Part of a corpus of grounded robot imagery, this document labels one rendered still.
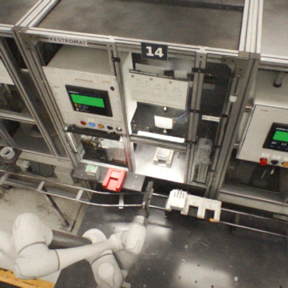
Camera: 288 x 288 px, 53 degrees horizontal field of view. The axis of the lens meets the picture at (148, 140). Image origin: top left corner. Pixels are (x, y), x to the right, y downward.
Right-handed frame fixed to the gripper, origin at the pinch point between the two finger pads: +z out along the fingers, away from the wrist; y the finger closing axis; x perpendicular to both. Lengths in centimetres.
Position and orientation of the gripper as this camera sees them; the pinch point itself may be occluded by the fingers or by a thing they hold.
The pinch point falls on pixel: (150, 188)
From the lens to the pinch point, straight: 189.3
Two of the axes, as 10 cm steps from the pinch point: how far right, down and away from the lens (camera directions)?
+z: 2.6, -7.7, 5.9
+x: -9.7, -1.8, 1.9
